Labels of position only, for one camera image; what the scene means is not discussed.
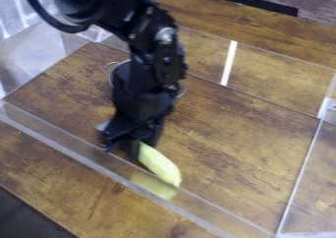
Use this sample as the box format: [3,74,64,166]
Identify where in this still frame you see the green handled metal spoon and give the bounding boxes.
[137,143,183,187]

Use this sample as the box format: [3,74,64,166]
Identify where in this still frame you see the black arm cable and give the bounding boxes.
[17,0,93,34]

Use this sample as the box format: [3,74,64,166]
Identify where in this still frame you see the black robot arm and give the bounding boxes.
[55,0,188,159]

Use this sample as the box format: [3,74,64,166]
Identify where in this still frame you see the clear acrylic enclosure wall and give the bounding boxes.
[0,0,336,238]

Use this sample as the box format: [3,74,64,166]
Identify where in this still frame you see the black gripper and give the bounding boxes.
[101,60,176,162]

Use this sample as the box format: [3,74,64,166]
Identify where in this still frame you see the black bar on table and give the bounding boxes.
[223,0,299,17]

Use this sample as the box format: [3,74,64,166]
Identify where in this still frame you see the small steel pot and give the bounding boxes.
[101,61,187,98]

